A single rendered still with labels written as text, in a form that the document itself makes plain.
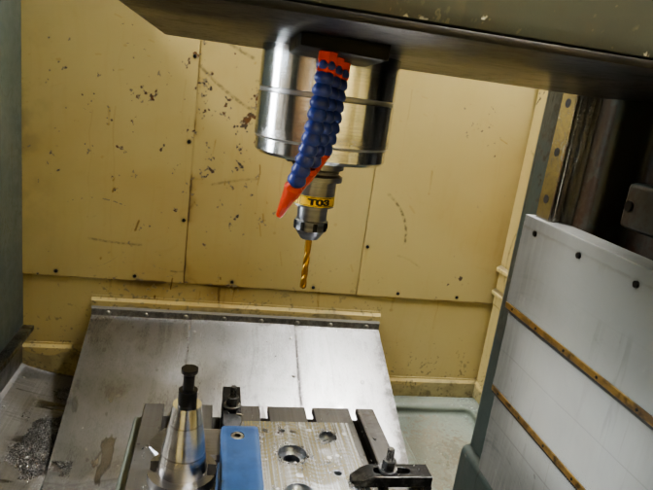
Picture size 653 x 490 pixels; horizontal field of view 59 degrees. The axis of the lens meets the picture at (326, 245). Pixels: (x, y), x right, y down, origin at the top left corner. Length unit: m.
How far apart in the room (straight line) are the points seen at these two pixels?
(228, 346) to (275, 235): 0.36
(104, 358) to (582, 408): 1.26
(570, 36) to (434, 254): 1.50
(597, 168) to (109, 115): 1.24
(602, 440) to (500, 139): 1.17
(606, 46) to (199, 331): 1.53
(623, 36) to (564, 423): 0.67
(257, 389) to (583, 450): 0.98
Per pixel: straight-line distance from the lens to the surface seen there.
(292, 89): 0.63
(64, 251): 1.83
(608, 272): 0.89
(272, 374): 1.72
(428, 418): 2.03
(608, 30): 0.45
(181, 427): 0.55
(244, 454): 0.61
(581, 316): 0.94
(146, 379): 1.70
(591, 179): 1.03
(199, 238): 1.76
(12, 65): 1.71
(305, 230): 0.70
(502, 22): 0.41
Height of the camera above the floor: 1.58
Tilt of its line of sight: 15 degrees down
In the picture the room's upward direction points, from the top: 8 degrees clockwise
